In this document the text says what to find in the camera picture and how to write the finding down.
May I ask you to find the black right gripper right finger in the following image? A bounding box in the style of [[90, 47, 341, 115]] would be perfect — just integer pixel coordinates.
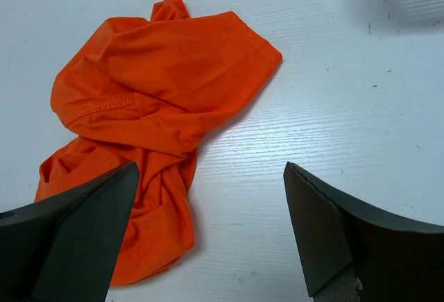
[[283, 162, 443, 301]]

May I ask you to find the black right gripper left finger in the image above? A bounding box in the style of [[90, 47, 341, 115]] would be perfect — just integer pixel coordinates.
[[1, 162, 139, 301]]

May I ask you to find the orange t-shirt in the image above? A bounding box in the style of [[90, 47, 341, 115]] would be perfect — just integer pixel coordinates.
[[35, 0, 282, 287]]

